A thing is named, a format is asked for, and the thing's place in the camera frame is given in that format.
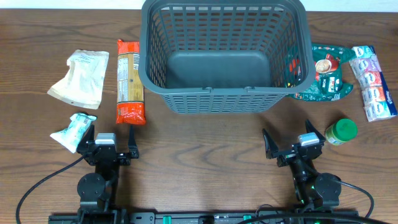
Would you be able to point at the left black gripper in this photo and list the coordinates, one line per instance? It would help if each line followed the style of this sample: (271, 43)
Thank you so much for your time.
(125, 159)

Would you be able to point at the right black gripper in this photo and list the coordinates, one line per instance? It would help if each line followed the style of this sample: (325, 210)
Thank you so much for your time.
(296, 154)

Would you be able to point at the orange pasta package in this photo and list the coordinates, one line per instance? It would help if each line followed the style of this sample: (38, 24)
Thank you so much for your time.
(130, 107)

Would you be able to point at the light blue wipes packet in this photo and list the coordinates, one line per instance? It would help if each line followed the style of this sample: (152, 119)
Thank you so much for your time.
(72, 135)

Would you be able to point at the green coffee bag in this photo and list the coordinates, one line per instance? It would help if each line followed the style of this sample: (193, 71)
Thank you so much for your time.
(328, 84)

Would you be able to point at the beige paper pouch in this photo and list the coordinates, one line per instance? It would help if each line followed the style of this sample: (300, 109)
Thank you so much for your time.
(82, 86)

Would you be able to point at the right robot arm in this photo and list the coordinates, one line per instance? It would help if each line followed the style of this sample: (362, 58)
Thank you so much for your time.
(317, 191)

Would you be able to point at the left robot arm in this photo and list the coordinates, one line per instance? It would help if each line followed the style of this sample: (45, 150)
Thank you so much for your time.
(97, 190)

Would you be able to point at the tissue pack multipack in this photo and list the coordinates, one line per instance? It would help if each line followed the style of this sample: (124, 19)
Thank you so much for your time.
(378, 102)

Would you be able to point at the green lid jar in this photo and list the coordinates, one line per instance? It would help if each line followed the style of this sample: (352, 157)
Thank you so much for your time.
(341, 132)

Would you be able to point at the grey plastic basket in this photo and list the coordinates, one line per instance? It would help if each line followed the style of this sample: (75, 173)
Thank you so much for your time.
(216, 56)

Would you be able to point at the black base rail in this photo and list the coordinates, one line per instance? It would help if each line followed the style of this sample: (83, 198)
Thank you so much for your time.
(159, 218)

